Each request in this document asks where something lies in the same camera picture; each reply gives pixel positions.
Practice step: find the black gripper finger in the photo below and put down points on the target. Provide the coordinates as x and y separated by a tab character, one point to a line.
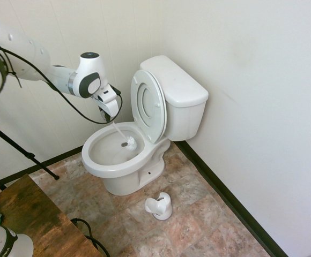
107	117
101	109

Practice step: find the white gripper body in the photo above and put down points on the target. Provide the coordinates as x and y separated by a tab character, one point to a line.
110	103

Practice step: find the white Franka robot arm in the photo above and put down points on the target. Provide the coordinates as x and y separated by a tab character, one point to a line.
24	53

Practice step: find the white toilet seat lid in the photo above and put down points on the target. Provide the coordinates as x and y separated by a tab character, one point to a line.
150	101

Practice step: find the white toilet bowl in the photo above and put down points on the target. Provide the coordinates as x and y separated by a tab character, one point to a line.
123	174

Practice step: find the white toilet tank lid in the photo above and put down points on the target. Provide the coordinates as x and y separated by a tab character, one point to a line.
177	80

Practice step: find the white toilet tank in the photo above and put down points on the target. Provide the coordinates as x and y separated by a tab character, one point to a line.
187	120

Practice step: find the white toilet brush holder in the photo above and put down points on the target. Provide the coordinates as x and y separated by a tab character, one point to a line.
162	211

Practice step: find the black baseboard strip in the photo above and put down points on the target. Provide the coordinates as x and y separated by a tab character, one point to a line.
238	203
64	156

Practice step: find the dark wooden table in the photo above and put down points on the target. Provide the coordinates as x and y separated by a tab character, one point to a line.
37	214

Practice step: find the black camera tripod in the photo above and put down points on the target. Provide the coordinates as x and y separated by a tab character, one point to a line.
16	146

